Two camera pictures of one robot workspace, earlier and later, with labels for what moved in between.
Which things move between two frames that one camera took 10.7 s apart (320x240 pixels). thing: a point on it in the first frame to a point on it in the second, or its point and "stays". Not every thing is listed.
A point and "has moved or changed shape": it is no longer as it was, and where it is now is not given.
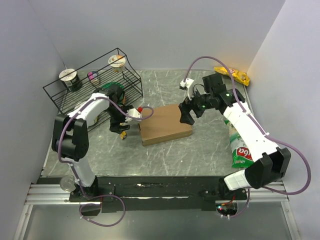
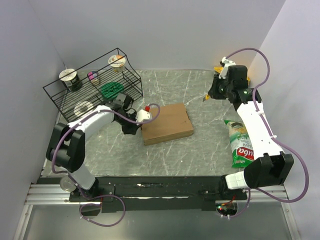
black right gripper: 185,107 to 213,92
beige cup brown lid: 118,66 stays
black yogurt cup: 70,79 stays
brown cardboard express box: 165,124 stays
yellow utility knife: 123,134 has moved or changed shape
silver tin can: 67,183 stays
